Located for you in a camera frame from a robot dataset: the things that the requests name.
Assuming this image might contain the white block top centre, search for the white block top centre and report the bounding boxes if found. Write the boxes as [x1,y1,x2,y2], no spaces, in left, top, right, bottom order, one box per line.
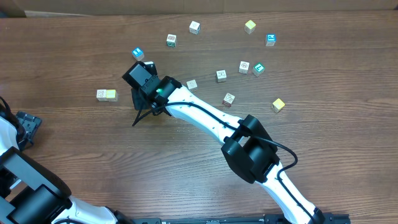
[189,21,200,35]

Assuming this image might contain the white picture block right centre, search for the white picture block right centre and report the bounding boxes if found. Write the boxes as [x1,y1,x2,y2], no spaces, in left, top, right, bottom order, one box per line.
[238,61,249,74]

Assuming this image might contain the yellow block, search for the yellow block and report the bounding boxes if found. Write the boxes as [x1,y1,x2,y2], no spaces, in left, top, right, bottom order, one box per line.
[272,98,285,113]
[244,20,256,34]
[106,90,118,101]

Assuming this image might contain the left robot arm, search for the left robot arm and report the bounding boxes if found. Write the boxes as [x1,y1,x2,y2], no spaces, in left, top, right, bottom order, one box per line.
[1,103,133,224]

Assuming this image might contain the blue block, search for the blue block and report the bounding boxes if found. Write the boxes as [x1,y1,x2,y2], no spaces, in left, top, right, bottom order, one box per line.
[131,47,144,61]
[265,34,277,47]

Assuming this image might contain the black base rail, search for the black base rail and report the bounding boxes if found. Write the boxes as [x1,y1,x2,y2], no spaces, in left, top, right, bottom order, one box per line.
[74,213,352,224]

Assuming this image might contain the green seven block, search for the green seven block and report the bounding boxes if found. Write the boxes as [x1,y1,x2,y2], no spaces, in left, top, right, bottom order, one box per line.
[252,62,266,77]

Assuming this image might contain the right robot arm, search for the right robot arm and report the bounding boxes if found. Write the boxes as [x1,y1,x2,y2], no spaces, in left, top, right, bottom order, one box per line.
[123,61,326,223]

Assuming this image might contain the plain white block centre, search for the plain white block centre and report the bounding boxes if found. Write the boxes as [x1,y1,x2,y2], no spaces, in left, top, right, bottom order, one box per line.
[187,80,198,92]

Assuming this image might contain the red letter white block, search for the red letter white block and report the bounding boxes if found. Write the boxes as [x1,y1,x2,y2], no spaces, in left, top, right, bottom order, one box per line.
[96,90,107,101]

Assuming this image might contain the blue top block far left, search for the blue top block far left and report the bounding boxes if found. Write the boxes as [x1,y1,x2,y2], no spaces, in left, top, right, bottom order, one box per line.
[131,47,144,61]

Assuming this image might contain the white picture block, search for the white picture block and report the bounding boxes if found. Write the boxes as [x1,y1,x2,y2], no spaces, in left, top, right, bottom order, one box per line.
[238,61,249,74]
[216,70,227,83]

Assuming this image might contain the cardboard back wall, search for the cardboard back wall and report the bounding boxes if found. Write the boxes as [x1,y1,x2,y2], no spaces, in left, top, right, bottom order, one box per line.
[1,0,397,17]

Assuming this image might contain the green letter block upper left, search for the green letter block upper left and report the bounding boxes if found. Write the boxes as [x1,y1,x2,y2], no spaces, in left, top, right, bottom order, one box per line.
[166,34,177,47]

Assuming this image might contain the blue top block upper right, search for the blue top block upper right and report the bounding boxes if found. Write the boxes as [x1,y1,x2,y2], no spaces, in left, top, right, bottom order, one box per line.
[265,34,277,47]

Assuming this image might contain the red edged picture block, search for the red edged picture block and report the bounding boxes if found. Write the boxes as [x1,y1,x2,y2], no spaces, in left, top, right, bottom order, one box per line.
[222,93,235,107]

